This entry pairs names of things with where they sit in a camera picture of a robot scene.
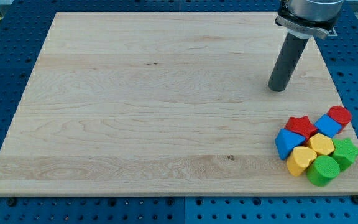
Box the red star block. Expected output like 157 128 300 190
284 116 318 141

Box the yellow hexagon block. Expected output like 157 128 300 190
305 133 335 156

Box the green star block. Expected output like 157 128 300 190
331 138 358 172

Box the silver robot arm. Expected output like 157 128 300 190
275 0 344 40

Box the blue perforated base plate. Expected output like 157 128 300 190
0 0 358 223

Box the blue triangle block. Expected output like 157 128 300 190
275 129 306 160

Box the blue cube block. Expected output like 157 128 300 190
314 114 342 138

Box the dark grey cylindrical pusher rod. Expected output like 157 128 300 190
268 32 308 92

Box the light wooden board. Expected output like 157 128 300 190
0 12 358 197

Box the yellow heart block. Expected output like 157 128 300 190
286 146 317 177

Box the red cylinder block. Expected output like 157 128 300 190
327 105 352 134

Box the green cylinder block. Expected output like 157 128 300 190
306 156 341 187

